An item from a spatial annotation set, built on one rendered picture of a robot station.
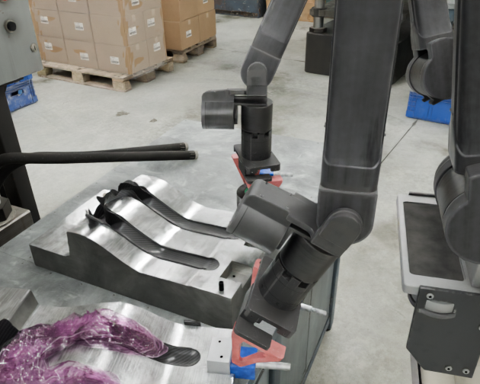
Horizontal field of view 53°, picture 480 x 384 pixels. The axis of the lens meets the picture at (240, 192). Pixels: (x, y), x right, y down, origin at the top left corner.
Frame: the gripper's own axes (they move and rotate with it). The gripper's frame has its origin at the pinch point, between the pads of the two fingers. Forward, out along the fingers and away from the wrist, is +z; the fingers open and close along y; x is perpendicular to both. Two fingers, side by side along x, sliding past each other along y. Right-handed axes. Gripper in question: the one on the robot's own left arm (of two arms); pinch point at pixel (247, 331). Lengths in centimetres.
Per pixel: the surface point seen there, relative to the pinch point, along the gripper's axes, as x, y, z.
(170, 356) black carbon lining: -6.3, -5.0, 19.5
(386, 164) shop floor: 77, -252, 72
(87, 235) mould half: -31.3, -23.3, 23.0
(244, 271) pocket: -0.3, -26.3, 14.1
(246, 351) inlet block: 4.0, -7.3, 12.3
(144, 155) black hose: -37, -72, 34
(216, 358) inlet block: -0.2, -3.9, 12.9
